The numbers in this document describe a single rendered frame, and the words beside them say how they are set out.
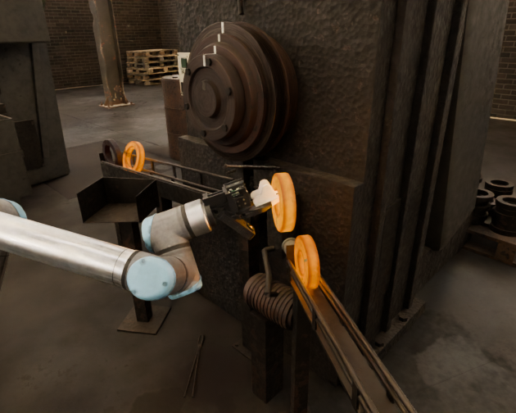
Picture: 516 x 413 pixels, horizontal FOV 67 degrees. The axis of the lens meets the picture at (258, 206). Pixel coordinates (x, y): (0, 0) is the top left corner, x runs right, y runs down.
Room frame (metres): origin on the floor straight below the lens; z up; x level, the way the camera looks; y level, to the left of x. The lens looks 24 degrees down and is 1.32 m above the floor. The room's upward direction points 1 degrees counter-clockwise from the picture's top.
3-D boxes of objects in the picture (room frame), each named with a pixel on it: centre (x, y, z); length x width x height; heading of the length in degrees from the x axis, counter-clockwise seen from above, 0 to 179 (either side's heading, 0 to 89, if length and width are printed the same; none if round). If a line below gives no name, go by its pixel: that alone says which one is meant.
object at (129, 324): (1.57, 0.60, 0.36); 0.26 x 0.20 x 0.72; 80
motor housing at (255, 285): (1.09, -0.05, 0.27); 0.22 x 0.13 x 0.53; 45
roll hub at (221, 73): (1.35, 0.15, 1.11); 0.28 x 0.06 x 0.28; 45
